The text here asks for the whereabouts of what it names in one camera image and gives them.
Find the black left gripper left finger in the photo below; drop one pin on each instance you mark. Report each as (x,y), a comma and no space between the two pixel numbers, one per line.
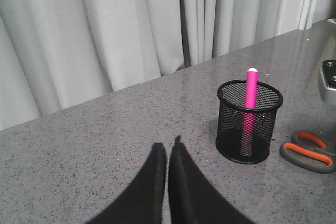
(142,200)

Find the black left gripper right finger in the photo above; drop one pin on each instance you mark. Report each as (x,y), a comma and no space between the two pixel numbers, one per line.
(192,198)

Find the pink highlighter pen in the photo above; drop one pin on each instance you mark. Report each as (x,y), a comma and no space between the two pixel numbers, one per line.
(250,98)

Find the grey orange scissors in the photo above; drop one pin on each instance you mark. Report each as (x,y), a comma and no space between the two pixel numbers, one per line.
(310,152)

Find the silver metal robot base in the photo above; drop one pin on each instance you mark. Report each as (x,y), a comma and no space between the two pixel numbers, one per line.
(327,82)

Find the black mesh pen holder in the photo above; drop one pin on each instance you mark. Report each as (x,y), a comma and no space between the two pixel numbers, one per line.
(231,95)

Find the grey curtain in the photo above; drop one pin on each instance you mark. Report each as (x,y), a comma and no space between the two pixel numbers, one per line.
(59,53)

